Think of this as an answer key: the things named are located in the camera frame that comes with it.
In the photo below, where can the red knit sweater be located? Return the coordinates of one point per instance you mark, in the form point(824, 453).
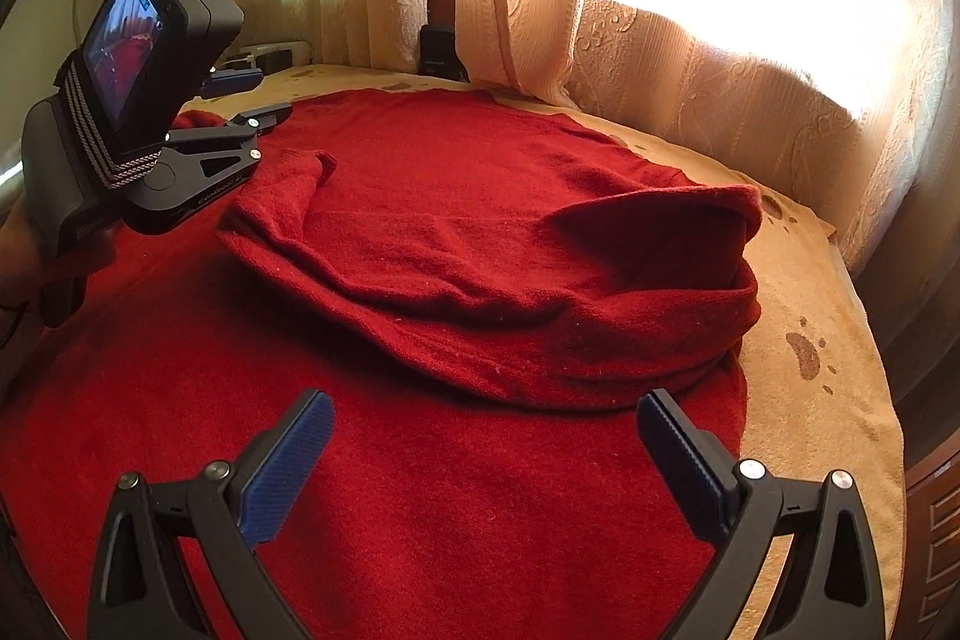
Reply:
point(485, 293)

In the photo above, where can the person's left hand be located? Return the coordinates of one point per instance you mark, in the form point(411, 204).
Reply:
point(26, 269)

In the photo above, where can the black power adapter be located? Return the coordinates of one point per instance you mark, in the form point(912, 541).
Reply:
point(274, 61)

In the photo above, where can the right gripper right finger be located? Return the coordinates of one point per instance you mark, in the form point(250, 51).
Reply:
point(830, 584)

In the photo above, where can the black speaker box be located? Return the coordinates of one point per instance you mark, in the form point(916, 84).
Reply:
point(437, 56)

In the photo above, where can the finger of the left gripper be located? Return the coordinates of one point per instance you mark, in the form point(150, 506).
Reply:
point(264, 118)
point(222, 83)

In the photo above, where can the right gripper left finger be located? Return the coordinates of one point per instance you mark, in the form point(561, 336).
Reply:
point(141, 587)

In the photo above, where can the white power strip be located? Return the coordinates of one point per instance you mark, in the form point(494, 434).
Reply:
point(244, 57)

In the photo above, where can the yellow paw print blanket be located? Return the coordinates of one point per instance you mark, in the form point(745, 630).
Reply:
point(817, 395)

